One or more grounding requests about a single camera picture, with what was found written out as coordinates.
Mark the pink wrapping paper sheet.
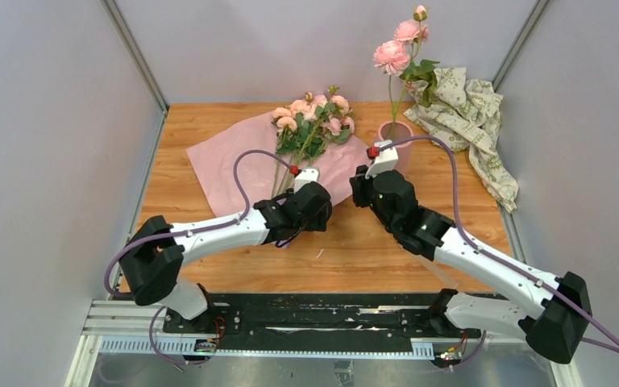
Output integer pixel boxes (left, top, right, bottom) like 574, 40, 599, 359
186, 113, 368, 217

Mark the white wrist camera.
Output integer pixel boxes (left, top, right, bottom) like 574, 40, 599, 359
365, 139, 399, 179
293, 167, 320, 193

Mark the beige ribbon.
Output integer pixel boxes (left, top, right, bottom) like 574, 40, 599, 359
398, 244, 459, 289

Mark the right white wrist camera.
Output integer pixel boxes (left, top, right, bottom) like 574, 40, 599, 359
365, 139, 399, 179

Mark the pink cylindrical vase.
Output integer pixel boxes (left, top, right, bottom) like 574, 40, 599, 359
374, 121, 414, 175

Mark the crumpled green patterned cloth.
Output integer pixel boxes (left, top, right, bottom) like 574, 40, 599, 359
403, 67, 519, 213

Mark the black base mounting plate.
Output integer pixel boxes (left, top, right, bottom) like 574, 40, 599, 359
159, 293, 484, 353

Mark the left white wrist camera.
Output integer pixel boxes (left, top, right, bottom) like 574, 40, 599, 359
293, 167, 320, 193

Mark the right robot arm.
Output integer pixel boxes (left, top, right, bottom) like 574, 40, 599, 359
349, 165, 592, 364

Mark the aluminium rail frame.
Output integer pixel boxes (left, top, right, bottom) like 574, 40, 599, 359
65, 293, 582, 386

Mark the purple flower bouquet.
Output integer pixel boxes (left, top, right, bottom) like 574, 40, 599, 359
269, 85, 356, 200

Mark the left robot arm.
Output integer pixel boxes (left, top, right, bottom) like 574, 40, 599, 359
118, 181, 332, 333

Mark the pink rose stem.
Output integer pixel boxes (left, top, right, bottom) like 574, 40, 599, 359
373, 5, 438, 139

